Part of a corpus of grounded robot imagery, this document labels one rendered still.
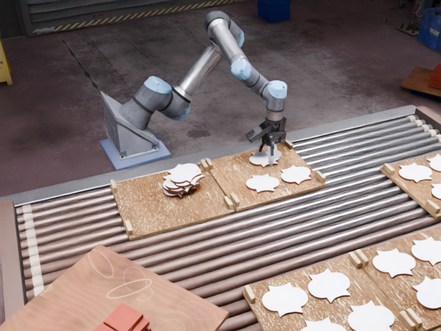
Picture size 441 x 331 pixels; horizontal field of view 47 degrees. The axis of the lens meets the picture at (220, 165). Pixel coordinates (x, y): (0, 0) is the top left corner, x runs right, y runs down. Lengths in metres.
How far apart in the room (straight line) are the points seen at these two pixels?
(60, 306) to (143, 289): 0.24
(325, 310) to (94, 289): 0.70
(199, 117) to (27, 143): 1.43
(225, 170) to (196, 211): 0.29
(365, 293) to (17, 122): 3.59
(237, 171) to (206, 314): 0.84
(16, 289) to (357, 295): 1.08
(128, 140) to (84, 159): 1.70
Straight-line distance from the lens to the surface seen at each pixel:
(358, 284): 1.73
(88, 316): 1.51
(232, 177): 2.10
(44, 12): 6.47
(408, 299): 1.74
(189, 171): 2.00
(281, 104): 2.06
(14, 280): 1.80
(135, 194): 2.04
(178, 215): 1.92
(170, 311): 1.48
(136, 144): 2.35
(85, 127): 4.41
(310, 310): 1.63
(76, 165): 3.95
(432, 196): 2.17
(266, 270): 1.74
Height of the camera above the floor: 2.19
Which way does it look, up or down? 35 degrees down
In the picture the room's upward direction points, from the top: straight up
